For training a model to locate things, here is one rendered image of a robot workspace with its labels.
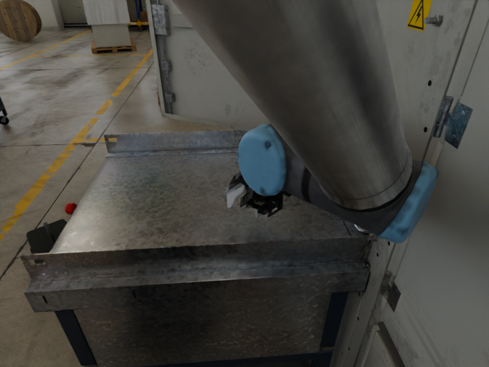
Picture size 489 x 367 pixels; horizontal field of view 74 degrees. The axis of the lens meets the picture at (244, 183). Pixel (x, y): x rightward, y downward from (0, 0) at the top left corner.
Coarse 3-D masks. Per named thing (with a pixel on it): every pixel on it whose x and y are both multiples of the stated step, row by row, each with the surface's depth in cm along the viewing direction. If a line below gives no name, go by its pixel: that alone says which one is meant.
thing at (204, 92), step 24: (168, 0) 117; (168, 24) 121; (168, 48) 127; (192, 48) 123; (168, 72) 132; (192, 72) 128; (216, 72) 124; (168, 96) 135; (192, 96) 133; (216, 96) 129; (240, 96) 124; (192, 120) 136; (216, 120) 134; (240, 120) 130; (264, 120) 125
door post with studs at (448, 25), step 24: (456, 0) 40; (432, 24) 44; (456, 24) 40; (432, 48) 45; (456, 48) 40; (432, 72) 45; (432, 96) 45; (408, 120) 52; (432, 120) 45; (408, 144) 51; (384, 240) 60; (384, 264) 60; (360, 312) 72; (360, 336) 73
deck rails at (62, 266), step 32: (32, 256) 61; (64, 256) 62; (96, 256) 62; (128, 256) 63; (160, 256) 64; (192, 256) 64; (224, 256) 65; (256, 256) 66; (288, 256) 67; (320, 256) 67; (352, 256) 68
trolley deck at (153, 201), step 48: (96, 192) 91; (144, 192) 91; (192, 192) 91; (96, 240) 74; (144, 240) 74; (192, 240) 74; (240, 240) 74; (48, 288) 63; (96, 288) 63; (144, 288) 64; (192, 288) 65; (240, 288) 66; (288, 288) 67; (336, 288) 68
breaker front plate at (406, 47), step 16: (384, 0) 65; (400, 0) 59; (432, 0) 50; (384, 16) 65; (400, 16) 59; (432, 16) 50; (384, 32) 65; (400, 32) 59; (416, 32) 55; (400, 48) 60; (416, 48) 55; (400, 64) 60; (416, 64) 55; (400, 80) 60; (416, 80) 55; (400, 96) 60; (400, 112) 61
